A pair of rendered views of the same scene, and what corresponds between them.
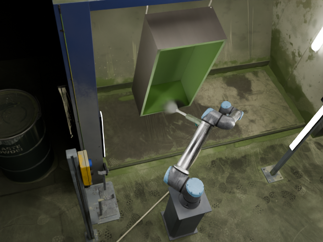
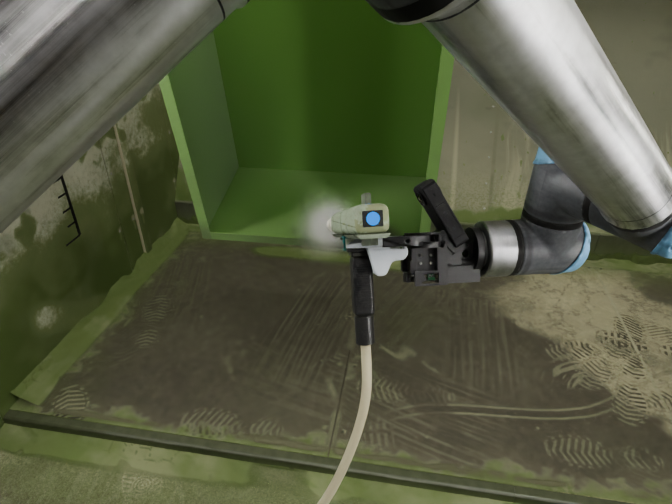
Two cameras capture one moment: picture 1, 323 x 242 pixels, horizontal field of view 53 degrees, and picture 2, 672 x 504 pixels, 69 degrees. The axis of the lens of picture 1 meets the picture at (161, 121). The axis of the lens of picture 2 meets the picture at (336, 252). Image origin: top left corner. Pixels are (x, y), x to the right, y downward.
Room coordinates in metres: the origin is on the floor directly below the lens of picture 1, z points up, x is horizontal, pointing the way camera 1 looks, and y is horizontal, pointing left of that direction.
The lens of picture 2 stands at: (1.35, -0.72, 1.12)
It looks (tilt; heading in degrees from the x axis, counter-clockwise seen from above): 32 degrees down; 35
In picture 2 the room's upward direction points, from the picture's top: straight up
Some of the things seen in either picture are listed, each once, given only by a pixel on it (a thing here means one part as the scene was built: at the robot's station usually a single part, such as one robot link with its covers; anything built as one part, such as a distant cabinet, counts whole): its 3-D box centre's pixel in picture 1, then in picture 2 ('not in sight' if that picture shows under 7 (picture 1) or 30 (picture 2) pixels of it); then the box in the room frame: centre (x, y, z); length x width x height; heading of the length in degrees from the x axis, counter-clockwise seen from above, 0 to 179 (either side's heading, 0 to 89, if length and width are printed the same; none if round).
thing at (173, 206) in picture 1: (183, 211); not in sight; (1.16, -0.37, 0.32); 0.31 x 0.31 x 0.64; 26
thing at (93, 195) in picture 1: (102, 202); not in sight; (0.93, 0.35, 0.78); 0.31 x 0.23 x 0.01; 26
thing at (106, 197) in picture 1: (104, 193); not in sight; (0.94, 0.33, 0.95); 0.26 x 0.15 x 0.32; 26
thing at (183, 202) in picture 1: (191, 196); not in sight; (1.16, -0.37, 0.69); 0.19 x 0.19 x 0.10
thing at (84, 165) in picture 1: (84, 168); not in sight; (0.89, 0.42, 1.42); 0.12 x 0.06 x 0.26; 26
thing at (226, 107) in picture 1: (225, 108); (568, 182); (2.10, -0.61, 0.83); 0.12 x 0.09 x 0.12; 66
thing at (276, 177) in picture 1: (272, 173); not in sight; (1.93, -1.39, 0.01); 0.20 x 0.20 x 0.01; 26
